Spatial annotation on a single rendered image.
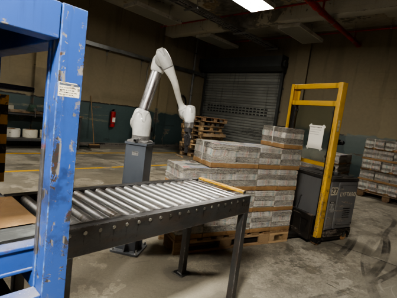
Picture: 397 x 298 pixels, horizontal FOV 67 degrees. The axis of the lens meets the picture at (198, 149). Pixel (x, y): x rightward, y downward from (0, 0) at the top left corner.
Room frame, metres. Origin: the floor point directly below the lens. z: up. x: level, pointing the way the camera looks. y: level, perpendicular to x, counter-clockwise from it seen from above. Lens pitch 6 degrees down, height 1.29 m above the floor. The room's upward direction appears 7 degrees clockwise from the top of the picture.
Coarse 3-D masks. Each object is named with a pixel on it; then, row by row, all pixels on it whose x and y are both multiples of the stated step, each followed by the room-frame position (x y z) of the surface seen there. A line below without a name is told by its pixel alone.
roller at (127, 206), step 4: (96, 192) 1.70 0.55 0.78; (100, 192) 1.68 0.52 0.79; (104, 192) 1.67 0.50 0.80; (104, 196) 1.64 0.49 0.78; (108, 196) 1.62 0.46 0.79; (112, 196) 1.61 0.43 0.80; (112, 200) 1.58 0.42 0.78; (116, 200) 1.57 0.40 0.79; (120, 200) 1.56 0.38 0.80; (124, 200) 1.56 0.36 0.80; (120, 204) 1.53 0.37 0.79; (124, 204) 1.52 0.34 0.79; (128, 204) 1.51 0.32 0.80; (128, 208) 1.48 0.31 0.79; (132, 208) 1.47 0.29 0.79; (136, 208) 1.46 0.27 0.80; (136, 212) 1.44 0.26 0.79
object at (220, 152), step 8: (208, 144) 2.89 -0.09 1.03; (216, 144) 2.81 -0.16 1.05; (224, 144) 2.85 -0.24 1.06; (232, 144) 2.95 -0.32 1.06; (208, 152) 2.87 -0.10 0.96; (216, 152) 2.83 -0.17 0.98; (224, 152) 2.86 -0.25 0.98; (232, 152) 2.90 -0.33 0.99; (208, 160) 2.85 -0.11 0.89; (216, 160) 2.83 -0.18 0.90; (224, 160) 2.87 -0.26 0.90; (232, 160) 2.91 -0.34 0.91
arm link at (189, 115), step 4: (188, 108) 2.82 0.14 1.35; (192, 108) 2.82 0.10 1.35; (184, 112) 2.86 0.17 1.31; (188, 112) 2.81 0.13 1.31; (192, 112) 2.82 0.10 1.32; (184, 116) 2.84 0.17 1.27; (188, 116) 2.81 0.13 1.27; (192, 116) 2.82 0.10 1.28; (184, 120) 2.86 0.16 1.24; (188, 120) 2.82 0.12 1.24; (192, 120) 2.83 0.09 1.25
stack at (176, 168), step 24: (168, 168) 2.94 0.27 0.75; (192, 168) 2.70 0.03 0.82; (216, 168) 2.83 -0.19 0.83; (240, 168) 3.02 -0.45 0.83; (264, 192) 3.15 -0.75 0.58; (264, 216) 3.17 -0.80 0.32; (168, 240) 2.78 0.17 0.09; (192, 240) 2.75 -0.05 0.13; (216, 240) 2.89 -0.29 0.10; (264, 240) 3.20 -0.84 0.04
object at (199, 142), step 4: (196, 140) 3.12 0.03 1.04; (200, 140) 3.04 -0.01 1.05; (204, 140) 3.02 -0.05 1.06; (196, 144) 3.11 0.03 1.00; (200, 144) 3.03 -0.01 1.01; (196, 148) 3.09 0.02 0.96; (200, 148) 3.02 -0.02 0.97; (196, 152) 3.08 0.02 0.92; (200, 152) 2.99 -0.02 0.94; (196, 156) 3.07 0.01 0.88; (200, 156) 2.99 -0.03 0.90
